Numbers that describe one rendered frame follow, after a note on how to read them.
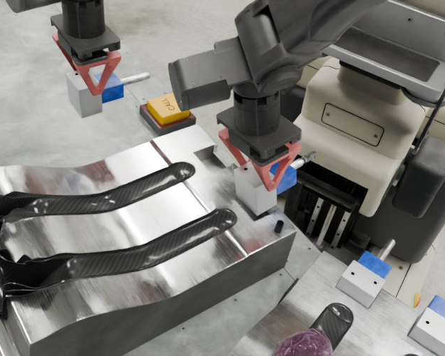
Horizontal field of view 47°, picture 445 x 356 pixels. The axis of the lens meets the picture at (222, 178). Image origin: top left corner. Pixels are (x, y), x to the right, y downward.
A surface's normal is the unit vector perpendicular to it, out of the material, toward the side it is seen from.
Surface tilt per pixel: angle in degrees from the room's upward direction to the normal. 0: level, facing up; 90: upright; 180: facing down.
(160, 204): 4
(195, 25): 0
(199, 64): 38
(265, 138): 12
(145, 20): 0
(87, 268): 28
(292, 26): 75
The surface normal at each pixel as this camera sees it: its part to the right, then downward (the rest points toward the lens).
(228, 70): 0.15, -0.15
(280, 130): -0.08, -0.74
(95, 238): 0.48, -0.78
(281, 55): -0.74, 0.17
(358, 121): -0.54, 0.65
